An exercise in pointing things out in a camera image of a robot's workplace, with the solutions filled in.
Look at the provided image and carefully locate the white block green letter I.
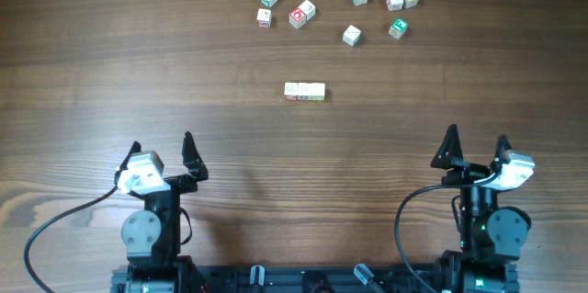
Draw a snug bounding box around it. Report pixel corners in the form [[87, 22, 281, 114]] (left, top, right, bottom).
[[299, 0, 316, 21]]

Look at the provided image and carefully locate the white block circle engraving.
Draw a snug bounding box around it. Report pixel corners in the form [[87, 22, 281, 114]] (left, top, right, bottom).
[[297, 83, 313, 100]]

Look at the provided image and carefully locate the block green letter F top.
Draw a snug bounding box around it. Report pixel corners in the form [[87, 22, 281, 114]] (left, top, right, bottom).
[[389, 18, 409, 39]]

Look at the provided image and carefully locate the block red letter U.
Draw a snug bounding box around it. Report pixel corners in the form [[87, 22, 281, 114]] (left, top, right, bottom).
[[284, 82, 299, 101]]

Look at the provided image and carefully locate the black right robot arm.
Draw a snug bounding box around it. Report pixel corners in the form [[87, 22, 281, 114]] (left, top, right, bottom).
[[431, 124, 535, 293]]

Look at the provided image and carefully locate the white block green side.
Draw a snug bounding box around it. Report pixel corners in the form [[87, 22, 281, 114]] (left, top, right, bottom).
[[343, 25, 362, 46]]

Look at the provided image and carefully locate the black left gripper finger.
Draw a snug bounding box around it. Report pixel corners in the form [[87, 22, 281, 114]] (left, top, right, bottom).
[[115, 141, 141, 178], [182, 131, 209, 181]]

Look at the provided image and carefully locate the block yellow letter C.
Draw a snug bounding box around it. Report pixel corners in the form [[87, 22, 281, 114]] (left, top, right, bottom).
[[311, 83, 326, 101]]

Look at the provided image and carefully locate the block red digit six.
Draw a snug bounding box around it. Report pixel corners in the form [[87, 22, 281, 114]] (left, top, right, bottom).
[[256, 8, 272, 28]]

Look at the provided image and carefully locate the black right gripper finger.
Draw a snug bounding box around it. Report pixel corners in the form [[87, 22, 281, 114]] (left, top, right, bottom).
[[494, 135, 512, 161], [430, 124, 464, 169]]

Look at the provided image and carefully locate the white block red drawing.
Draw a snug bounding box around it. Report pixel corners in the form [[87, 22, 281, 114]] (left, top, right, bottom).
[[386, 0, 404, 11]]

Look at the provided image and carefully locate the block red letter O top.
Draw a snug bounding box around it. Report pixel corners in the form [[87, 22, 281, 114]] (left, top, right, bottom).
[[288, 7, 307, 28]]

